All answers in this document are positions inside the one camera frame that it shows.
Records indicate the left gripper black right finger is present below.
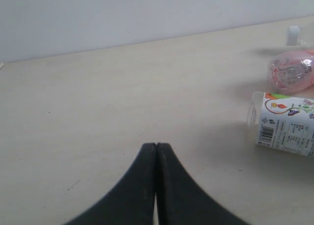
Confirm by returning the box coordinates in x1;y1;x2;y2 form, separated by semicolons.
156;150;247;225

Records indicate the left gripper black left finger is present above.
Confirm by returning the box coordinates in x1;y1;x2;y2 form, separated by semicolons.
67;150;157;225

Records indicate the pink peach bottle black cap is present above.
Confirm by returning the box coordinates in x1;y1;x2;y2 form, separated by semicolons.
267;50;314;94

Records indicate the floral label bottle white cap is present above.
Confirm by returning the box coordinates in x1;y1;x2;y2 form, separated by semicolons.
247;92;314;158

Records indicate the white Gatorade bottle white cap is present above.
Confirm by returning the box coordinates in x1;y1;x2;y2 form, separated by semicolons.
286;24;314;47

